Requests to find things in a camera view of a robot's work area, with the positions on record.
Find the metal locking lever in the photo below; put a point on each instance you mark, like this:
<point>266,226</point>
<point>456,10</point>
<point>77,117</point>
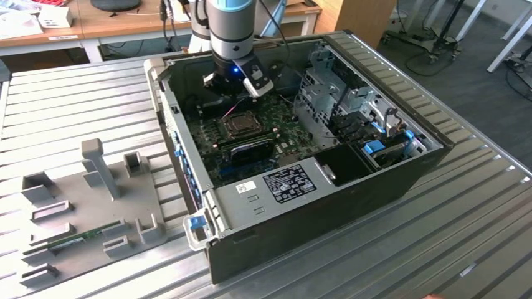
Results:
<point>234,108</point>
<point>260,123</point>

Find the silver CPU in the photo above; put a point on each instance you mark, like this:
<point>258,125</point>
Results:
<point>241,122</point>

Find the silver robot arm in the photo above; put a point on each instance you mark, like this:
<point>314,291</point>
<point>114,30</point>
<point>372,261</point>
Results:
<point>230,31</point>

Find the CPU socket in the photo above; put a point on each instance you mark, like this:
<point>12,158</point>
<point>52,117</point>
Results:
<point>225,127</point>

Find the installed RAM stick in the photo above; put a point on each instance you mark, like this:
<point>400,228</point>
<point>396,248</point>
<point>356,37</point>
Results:
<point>245,141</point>

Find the green motherboard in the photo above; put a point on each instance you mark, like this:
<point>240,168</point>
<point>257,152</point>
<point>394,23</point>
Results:
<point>290,124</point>

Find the metal drive cage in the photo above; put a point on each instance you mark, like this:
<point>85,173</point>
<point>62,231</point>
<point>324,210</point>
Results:
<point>320,93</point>

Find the wooden desk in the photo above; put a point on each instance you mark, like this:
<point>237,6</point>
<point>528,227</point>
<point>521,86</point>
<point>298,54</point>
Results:
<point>124,21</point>

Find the black round object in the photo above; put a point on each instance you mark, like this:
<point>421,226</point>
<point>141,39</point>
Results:
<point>113,4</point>

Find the wooden cabinet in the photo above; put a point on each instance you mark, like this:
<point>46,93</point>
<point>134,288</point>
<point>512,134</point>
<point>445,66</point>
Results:
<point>361,18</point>

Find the grey power supply unit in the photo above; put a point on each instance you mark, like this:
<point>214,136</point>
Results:
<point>249,202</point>

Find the blue disk carrier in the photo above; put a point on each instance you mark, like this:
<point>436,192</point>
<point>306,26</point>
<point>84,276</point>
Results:
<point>373,147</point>

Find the white cardboard box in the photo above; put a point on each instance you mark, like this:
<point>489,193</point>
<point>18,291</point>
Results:
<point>56,17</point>

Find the silver disk bay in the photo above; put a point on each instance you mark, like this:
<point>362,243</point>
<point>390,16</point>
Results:
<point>390,154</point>

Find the blue case latch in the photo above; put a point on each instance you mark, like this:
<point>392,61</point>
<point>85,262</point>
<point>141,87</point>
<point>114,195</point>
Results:
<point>196,223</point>

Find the blue plastic clip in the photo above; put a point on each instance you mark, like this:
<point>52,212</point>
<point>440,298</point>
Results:
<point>409,134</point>

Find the black open PC case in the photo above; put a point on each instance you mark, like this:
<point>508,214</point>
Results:
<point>310,233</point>

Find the white plastic bag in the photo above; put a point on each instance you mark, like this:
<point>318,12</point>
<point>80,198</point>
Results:
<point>16,26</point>

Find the grey parts rack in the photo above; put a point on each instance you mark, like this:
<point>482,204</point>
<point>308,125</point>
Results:
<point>82,211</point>

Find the black rolling stand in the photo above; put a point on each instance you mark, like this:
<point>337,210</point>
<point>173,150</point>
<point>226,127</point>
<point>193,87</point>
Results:
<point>446,31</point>

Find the white table leg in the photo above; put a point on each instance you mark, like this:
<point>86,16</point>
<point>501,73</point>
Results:
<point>470,20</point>

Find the green RAM stick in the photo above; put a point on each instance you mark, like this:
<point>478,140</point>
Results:
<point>74,240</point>

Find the white table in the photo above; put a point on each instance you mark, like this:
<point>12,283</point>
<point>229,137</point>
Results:
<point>509,46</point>

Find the white tape strip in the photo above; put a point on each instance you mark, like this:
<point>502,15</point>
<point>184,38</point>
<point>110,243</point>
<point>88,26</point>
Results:
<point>466,270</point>

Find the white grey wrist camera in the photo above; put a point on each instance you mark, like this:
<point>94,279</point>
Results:
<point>258,82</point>

